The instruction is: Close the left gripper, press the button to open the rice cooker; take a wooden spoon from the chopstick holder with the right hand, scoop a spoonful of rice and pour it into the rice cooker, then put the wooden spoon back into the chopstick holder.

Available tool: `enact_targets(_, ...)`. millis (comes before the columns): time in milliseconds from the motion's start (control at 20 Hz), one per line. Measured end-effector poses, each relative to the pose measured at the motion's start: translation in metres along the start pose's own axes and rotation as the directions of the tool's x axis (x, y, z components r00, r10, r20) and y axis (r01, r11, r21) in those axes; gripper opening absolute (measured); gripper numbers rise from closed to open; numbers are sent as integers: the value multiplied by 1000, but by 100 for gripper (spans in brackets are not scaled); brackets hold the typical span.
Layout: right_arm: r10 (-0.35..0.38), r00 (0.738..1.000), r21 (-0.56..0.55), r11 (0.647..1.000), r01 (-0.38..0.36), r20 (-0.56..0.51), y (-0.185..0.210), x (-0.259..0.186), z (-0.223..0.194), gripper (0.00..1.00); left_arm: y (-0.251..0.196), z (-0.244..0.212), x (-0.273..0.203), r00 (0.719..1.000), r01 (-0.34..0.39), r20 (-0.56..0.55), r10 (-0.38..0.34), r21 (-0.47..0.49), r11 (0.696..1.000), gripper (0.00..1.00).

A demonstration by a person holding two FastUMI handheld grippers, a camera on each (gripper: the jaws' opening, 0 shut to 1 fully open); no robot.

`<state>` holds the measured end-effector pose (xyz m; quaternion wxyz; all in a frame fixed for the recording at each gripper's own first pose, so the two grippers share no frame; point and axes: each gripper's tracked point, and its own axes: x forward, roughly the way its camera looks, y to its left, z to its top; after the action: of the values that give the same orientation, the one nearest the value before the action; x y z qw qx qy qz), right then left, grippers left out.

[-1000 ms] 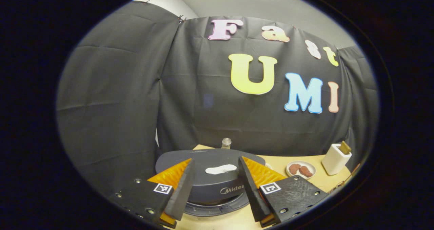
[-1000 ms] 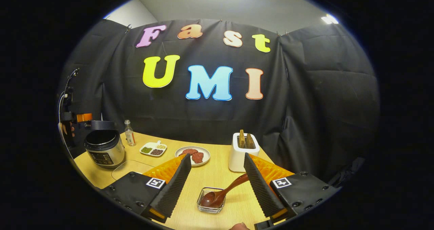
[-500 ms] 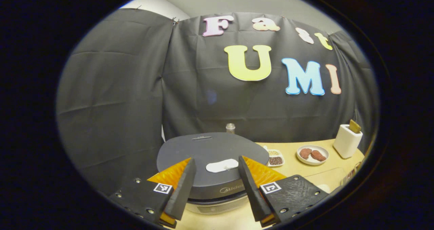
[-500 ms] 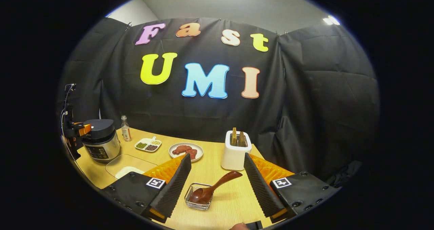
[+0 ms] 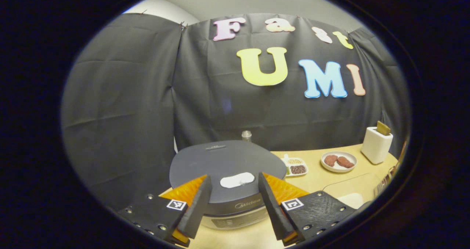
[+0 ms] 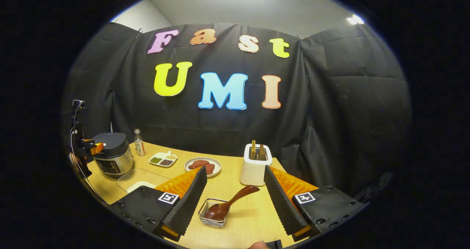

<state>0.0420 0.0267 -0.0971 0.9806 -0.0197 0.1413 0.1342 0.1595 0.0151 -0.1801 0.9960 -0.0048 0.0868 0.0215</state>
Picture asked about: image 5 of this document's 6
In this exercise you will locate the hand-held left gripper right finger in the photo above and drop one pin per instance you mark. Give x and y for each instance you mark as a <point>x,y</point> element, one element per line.
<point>273,208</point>

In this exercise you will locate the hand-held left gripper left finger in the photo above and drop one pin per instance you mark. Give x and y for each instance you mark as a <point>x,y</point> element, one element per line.
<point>196,208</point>

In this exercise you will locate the dark grey rice cooker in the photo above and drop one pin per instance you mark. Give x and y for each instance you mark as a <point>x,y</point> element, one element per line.
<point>227,161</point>

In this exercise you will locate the clear chopstick holder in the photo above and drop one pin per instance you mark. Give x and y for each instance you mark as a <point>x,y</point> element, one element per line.
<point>382,188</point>

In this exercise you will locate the white divided bean dish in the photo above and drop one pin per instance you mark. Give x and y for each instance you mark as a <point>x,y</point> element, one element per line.
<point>295,168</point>

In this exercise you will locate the red-brown meat piece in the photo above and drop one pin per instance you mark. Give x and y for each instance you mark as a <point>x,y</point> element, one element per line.
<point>330,160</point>
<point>345,162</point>

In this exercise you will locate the white round plate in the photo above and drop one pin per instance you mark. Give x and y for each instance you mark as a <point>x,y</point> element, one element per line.
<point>339,170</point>

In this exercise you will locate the small clear glass bottle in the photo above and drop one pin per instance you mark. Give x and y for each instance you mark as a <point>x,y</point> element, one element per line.
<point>246,135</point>

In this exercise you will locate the clear glass tray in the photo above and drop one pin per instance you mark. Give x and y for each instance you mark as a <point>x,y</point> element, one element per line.
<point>349,184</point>

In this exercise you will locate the white toaster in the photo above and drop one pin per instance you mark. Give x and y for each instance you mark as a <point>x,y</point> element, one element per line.
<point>376,148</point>

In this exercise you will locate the brown toast slice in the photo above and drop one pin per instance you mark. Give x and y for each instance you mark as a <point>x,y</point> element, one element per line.
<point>383,128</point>

